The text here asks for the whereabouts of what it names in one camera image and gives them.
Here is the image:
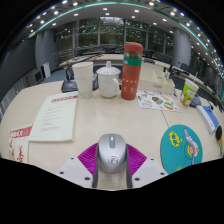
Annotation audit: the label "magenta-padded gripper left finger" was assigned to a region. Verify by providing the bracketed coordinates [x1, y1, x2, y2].
[57, 143, 100, 189]

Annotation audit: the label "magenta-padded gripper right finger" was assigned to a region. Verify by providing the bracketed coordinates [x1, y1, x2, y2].
[125, 143, 168, 189]

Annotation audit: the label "silver computer mouse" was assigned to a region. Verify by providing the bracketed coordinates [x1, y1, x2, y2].
[97, 133, 128, 174]

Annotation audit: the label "round teal cartoon mouse pad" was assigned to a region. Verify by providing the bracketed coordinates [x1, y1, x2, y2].
[160, 124, 204, 175]

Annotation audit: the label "cream paper document red header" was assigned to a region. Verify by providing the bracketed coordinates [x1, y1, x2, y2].
[28, 91, 79, 143]

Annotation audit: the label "red and white brochure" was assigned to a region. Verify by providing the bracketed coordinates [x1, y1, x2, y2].
[8, 124, 34, 164]

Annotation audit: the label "colourful sticker sheet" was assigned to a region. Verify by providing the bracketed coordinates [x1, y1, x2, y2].
[136, 89, 181, 113]

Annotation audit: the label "blue and white book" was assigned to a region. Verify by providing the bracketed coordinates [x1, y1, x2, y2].
[195, 104, 221, 135]

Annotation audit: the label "dark gooseneck conference microphone unit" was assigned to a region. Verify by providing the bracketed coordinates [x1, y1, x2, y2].
[61, 54, 101, 93]
[189, 94, 203, 108]

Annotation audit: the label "printed paper cup with straw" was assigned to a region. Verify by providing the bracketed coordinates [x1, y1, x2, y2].
[179, 78, 200, 108]

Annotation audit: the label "white desk organiser box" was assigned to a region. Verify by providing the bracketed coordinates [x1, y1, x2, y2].
[139, 68, 176, 95]

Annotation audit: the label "white lidded ceramic mug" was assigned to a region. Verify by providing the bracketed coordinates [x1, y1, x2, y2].
[96, 60, 122, 99]

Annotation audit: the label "red thermos bottle green band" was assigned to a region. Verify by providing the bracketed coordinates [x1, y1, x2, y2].
[120, 41, 144, 101]

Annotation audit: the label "white standing board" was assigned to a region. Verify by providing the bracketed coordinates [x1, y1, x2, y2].
[40, 62, 52, 80]

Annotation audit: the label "black office chairs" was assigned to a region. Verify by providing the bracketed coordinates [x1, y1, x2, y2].
[76, 45, 174, 64]

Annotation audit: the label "ceiling lights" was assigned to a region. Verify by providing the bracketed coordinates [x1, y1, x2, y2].
[21, 0, 224, 64]

